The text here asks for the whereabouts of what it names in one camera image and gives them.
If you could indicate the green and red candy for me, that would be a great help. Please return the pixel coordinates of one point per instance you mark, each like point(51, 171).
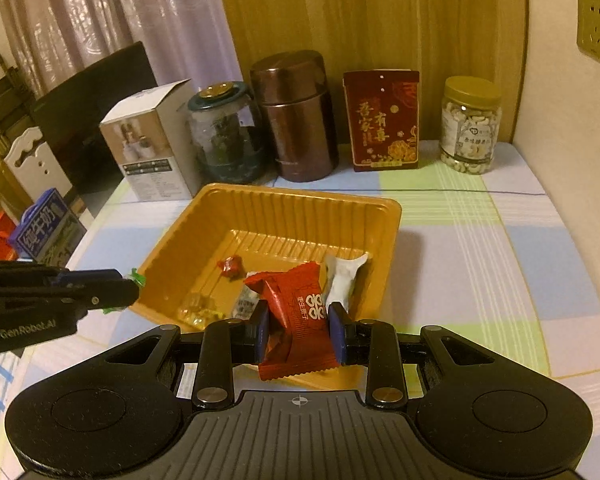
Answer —
point(138, 278)

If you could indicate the small red candy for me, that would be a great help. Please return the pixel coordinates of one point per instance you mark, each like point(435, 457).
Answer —
point(230, 266)

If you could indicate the dark glass jar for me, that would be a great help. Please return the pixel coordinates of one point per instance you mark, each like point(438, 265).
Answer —
point(225, 140)

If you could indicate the clear jar of nuts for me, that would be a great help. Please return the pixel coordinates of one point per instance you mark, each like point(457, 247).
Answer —
point(470, 130)

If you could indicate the white cardboard box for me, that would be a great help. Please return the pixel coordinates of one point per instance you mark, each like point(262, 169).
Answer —
point(150, 160)

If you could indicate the silver foil pouch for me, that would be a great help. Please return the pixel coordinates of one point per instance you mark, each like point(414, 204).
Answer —
point(342, 277)

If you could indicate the pale patterned curtain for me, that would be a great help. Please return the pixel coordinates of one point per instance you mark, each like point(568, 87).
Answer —
point(120, 10)

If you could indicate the yellow candy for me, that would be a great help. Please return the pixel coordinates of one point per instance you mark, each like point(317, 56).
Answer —
point(209, 314)

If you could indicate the blue milk carton box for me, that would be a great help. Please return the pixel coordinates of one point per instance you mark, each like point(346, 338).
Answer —
point(47, 230)

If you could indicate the brown metal canister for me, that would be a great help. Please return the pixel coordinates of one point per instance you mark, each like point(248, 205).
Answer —
point(300, 125)

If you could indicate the checked tablecloth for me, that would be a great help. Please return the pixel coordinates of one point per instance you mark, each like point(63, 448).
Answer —
point(480, 260)

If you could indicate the black monitor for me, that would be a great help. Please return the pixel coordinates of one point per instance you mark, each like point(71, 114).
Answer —
point(90, 100)

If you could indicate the orange plastic tray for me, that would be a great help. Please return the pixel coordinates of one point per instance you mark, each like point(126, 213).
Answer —
point(280, 215)

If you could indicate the wooden board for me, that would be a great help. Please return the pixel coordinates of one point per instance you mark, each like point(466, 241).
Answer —
point(380, 10)

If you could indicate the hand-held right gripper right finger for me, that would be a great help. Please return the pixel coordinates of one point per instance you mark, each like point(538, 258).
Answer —
point(336, 332)

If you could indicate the red snack packet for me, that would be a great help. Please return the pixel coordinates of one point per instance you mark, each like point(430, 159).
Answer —
point(295, 310)

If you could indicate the dark rack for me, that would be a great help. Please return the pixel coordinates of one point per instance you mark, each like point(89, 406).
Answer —
point(0, 100)

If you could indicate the white wooden chair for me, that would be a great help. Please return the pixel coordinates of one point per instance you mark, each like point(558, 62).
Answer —
point(27, 160)

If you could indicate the red gift box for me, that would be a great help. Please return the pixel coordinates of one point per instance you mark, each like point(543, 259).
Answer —
point(382, 120)

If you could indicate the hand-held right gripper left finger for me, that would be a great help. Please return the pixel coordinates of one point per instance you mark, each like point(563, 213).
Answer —
point(261, 332)

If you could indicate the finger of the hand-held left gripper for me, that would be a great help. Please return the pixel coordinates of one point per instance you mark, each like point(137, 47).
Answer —
point(95, 276)
point(112, 295)

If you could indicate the clear snack packet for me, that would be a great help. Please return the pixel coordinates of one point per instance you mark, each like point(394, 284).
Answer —
point(245, 302)

